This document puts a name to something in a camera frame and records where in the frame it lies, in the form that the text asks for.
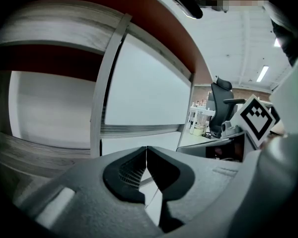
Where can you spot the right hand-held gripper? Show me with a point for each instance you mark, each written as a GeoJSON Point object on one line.
{"type": "Point", "coordinates": [255, 116]}

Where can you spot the person's black head camera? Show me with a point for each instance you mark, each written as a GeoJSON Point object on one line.
{"type": "Point", "coordinates": [188, 1]}

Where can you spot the white office table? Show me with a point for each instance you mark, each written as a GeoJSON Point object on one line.
{"type": "Point", "coordinates": [201, 113]}

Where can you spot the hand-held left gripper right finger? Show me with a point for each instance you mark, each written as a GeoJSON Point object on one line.
{"type": "Point", "coordinates": [203, 182]}

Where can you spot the grey wooden desk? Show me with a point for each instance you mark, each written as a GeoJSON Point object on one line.
{"type": "Point", "coordinates": [52, 21]}

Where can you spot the person's black top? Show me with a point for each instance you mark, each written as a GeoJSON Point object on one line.
{"type": "Point", "coordinates": [288, 21]}

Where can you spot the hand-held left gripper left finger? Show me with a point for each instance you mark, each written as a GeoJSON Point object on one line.
{"type": "Point", "coordinates": [89, 202]}

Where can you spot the black office chair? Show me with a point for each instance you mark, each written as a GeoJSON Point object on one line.
{"type": "Point", "coordinates": [222, 103]}

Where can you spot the long ceiling light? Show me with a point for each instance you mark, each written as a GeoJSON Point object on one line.
{"type": "Point", "coordinates": [262, 73]}
{"type": "Point", "coordinates": [276, 42]}

